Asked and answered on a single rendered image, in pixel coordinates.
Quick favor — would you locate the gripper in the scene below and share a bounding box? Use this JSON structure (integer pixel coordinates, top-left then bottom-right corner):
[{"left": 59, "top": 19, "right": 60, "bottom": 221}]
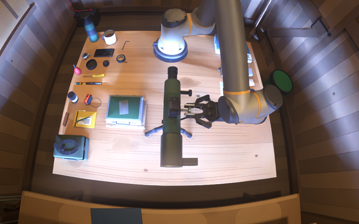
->
[{"left": 184, "top": 94, "right": 220, "bottom": 130}]

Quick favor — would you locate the black red-dot finder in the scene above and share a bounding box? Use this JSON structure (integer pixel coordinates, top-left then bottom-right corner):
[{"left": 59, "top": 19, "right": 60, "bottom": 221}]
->
[{"left": 168, "top": 97, "right": 181, "bottom": 119}]

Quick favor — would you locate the green spotting scope body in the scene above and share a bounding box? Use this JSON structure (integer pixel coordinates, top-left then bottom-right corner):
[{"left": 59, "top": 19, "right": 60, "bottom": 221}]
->
[{"left": 162, "top": 78, "right": 184, "bottom": 134}]

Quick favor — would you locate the black scope eyepiece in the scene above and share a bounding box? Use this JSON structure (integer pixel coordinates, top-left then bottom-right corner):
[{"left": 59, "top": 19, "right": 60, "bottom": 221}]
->
[{"left": 167, "top": 66, "right": 178, "bottom": 81}]

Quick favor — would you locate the dark grey scope sunshade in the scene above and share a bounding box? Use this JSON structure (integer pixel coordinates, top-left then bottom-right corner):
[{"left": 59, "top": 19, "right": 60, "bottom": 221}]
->
[{"left": 160, "top": 132, "right": 184, "bottom": 168}]

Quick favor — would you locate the blue-grey tripod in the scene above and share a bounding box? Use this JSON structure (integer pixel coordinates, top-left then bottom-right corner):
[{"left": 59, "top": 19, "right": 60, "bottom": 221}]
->
[{"left": 144, "top": 124, "right": 193, "bottom": 138}]

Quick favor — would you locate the blue white book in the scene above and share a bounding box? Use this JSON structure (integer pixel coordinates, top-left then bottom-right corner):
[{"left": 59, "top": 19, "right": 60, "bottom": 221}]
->
[{"left": 214, "top": 34, "right": 253, "bottom": 64}]

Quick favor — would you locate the white case green lining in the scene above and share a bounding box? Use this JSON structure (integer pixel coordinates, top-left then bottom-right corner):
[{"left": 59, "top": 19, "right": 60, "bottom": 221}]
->
[{"left": 105, "top": 94, "right": 148, "bottom": 130}]

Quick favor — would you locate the green top round stool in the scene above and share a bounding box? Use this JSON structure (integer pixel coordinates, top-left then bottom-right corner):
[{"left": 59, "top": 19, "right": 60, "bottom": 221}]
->
[{"left": 262, "top": 69, "right": 294, "bottom": 96}]

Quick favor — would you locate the wooden bench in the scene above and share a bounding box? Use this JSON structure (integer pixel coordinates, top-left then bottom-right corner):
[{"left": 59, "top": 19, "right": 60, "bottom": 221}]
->
[{"left": 18, "top": 190, "right": 302, "bottom": 224}]

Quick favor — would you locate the black phone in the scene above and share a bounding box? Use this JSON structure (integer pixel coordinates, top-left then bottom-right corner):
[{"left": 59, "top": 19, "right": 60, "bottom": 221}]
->
[{"left": 93, "top": 48, "right": 115, "bottom": 58}]

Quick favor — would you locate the yellow notebook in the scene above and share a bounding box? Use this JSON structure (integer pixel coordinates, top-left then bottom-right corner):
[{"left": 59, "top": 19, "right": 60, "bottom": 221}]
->
[{"left": 73, "top": 110, "right": 97, "bottom": 129}]

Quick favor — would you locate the white enamel mug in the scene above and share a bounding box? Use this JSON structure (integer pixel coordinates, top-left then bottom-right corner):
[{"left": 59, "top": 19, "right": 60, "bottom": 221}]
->
[{"left": 101, "top": 29, "right": 117, "bottom": 46}]

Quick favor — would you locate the green pencil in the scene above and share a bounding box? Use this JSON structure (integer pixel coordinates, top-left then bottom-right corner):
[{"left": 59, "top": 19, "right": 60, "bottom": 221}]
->
[{"left": 74, "top": 114, "right": 93, "bottom": 124}]

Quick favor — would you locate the dark blue cushion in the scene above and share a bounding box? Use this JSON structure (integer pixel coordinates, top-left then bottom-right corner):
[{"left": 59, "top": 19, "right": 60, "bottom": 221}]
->
[{"left": 90, "top": 207, "right": 144, "bottom": 224}]

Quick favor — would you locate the blue banded thermos flask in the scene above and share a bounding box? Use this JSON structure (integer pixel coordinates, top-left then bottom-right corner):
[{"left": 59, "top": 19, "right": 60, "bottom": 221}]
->
[{"left": 81, "top": 11, "right": 100, "bottom": 43}]

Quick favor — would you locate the black box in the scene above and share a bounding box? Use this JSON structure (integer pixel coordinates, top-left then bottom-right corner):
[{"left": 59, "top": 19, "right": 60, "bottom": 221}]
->
[{"left": 74, "top": 7, "right": 101, "bottom": 28}]

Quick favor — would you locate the blue round base plate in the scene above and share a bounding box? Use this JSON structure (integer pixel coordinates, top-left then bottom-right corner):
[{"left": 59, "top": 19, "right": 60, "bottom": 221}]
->
[{"left": 153, "top": 41, "right": 188, "bottom": 63}]

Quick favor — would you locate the teal bag with strap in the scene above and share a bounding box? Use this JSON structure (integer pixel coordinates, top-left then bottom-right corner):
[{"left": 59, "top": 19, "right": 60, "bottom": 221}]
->
[{"left": 53, "top": 134, "right": 90, "bottom": 161}]

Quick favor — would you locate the black door handle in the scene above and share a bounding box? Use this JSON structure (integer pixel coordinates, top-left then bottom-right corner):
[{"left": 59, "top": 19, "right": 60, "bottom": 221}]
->
[{"left": 310, "top": 16, "right": 332, "bottom": 37}]

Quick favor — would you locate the red cable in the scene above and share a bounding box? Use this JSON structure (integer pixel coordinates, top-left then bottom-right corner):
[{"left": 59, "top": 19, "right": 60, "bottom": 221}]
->
[{"left": 69, "top": 0, "right": 85, "bottom": 13}]

